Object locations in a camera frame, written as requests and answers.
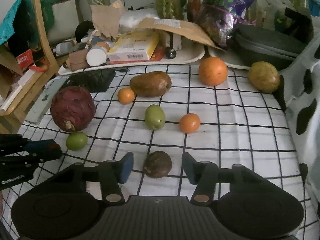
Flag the small green fruit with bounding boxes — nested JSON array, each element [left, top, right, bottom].
[[66, 132, 88, 151]]

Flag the dark brown round fruit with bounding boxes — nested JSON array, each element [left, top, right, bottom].
[[143, 151, 172, 179]]

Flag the small orange tangerine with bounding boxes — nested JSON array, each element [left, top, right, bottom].
[[179, 113, 201, 134]]

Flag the brown potato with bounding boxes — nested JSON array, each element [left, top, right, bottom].
[[130, 71, 172, 98]]

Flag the wooden chair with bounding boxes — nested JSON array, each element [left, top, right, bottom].
[[1, 0, 59, 134]]

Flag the grey-green phone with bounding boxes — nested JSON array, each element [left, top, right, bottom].
[[25, 77, 67, 124]]

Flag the red cabbage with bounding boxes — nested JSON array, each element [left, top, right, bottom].
[[50, 86, 96, 132]]

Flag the green oval fruit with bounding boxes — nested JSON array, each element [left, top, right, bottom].
[[145, 105, 166, 131]]

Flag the checkered white tablecloth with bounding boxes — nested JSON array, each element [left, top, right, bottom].
[[1, 65, 319, 239]]

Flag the black flat device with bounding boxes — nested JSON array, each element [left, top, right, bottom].
[[61, 69, 116, 93]]

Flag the small brown pouch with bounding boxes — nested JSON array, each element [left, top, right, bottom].
[[69, 49, 89, 72]]

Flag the large orange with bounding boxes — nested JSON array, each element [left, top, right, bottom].
[[199, 57, 228, 86]]

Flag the white round jar lid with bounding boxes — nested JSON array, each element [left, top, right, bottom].
[[86, 46, 108, 67]]

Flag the yellow-brown pear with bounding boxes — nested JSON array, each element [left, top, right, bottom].
[[248, 61, 280, 93]]

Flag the white oval tray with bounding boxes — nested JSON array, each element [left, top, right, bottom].
[[58, 37, 205, 76]]

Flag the yellow white box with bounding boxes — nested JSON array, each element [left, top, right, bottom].
[[108, 30, 159, 62]]

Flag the cow print plush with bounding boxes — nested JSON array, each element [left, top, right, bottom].
[[281, 36, 320, 201]]

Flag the brown paper envelope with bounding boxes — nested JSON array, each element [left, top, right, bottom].
[[135, 18, 220, 49]]

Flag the crumpled brown paper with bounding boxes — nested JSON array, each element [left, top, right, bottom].
[[91, 0, 125, 39]]

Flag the dark grey zip case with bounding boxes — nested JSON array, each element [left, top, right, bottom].
[[228, 24, 306, 71]]

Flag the purple green snack bag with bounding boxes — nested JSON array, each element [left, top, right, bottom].
[[195, 0, 255, 48]]

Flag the glass plant vase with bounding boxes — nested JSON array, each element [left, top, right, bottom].
[[156, 0, 183, 20]]

